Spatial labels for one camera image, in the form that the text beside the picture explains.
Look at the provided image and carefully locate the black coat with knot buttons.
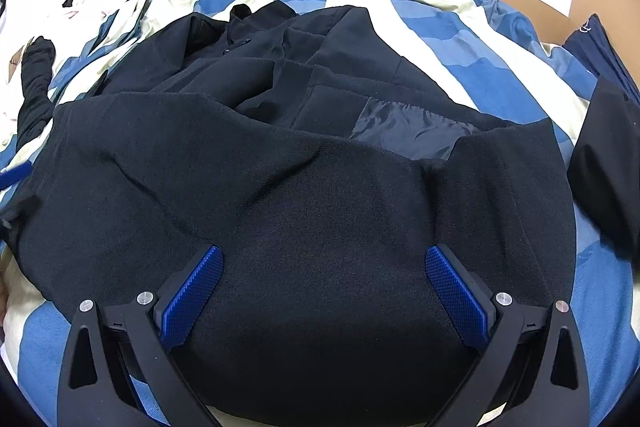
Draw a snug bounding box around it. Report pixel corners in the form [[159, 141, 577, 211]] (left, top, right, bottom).
[[1, 2, 576, 426]]

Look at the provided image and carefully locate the black sock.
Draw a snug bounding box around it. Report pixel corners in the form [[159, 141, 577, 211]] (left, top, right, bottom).
[[16, 37, 55, 150]]

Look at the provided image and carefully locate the black garment at bed edge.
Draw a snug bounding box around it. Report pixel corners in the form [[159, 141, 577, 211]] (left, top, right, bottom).
[[567, 79, 639, 268]]

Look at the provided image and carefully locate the blue white beige patchwork duvet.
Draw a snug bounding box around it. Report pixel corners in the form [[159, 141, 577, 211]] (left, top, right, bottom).
[[1, 0, 639, 426]]

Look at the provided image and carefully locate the navy blue pillow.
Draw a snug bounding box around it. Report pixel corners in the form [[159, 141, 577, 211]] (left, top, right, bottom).
[[563, 13, 639, 104]]

